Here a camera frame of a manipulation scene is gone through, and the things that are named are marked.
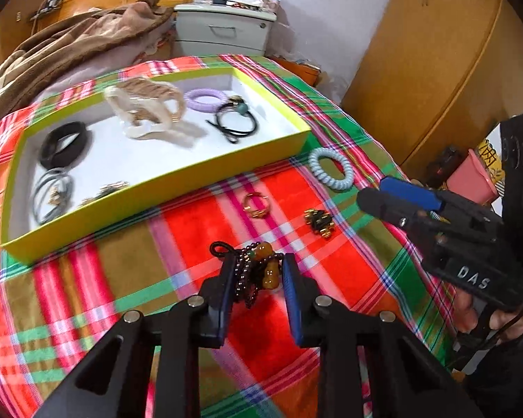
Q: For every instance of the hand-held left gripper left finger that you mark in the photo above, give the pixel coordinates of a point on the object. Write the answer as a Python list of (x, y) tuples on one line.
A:
[(224, 300)]

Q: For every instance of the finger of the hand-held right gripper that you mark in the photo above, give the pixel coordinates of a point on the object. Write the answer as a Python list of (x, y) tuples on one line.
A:
[(412, 193), (388, 209)]

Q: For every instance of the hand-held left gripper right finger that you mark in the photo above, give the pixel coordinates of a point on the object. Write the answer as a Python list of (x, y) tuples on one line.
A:
[(293, 300)]

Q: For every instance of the amber gourd beaded pendant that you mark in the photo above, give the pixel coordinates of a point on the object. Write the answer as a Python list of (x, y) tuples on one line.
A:
[(268, 272)]

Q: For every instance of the yellow-green cardboard box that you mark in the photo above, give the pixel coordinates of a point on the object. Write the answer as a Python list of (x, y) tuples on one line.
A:
[(157, 156)]

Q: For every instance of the white claw hair clip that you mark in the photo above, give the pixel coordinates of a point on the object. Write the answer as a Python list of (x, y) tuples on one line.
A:
[(117, 104)]

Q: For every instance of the black hair band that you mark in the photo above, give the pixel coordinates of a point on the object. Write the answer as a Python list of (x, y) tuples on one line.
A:
[(54, 143)]

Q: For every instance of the person's right forearm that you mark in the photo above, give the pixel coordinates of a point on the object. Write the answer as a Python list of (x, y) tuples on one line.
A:
[(514, 357)]

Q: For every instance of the person's right hand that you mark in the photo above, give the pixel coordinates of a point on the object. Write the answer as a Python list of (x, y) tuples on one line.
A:
[(466, 311)]

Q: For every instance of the pink bin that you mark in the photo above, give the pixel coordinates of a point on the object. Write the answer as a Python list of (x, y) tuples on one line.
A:
[(468, 178)]

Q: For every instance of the black gold brooch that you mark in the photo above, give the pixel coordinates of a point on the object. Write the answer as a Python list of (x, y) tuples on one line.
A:
[(319, 222)]

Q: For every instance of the plaid bed cloth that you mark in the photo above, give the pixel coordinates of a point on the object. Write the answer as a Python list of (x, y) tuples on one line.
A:
[(113, 296)]

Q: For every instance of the wooden wardrobe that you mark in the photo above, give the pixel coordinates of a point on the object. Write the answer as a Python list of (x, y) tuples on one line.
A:
[(431, 52)]

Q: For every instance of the orange boxes on floor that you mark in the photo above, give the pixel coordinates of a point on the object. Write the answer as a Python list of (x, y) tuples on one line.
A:
[(303, 69)]

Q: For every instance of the grey nightstand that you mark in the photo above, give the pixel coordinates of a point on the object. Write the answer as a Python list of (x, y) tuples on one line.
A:
[(222, 30)]

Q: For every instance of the brown fleece blanket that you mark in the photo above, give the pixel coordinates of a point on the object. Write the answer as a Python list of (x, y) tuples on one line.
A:
[(69, 39)]

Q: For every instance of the power strip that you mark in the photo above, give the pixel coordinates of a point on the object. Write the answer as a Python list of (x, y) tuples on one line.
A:
[(45, 8)]

